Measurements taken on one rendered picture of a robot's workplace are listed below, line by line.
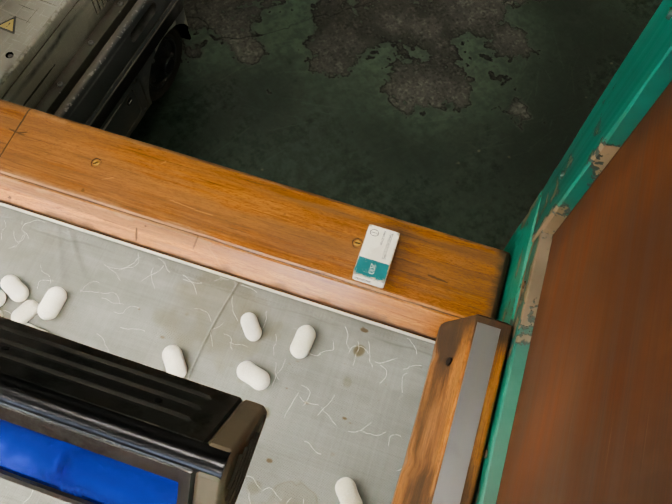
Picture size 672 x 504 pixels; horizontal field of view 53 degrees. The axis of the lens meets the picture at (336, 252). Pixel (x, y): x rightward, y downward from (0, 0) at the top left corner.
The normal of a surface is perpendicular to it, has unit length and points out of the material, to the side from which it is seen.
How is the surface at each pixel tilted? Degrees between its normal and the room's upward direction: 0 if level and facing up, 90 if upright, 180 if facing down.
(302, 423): 0
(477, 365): 0
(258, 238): 0
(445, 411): 67
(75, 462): 58
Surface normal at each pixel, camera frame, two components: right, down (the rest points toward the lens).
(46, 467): -0.25, 0.52
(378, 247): 0.03, -0.40
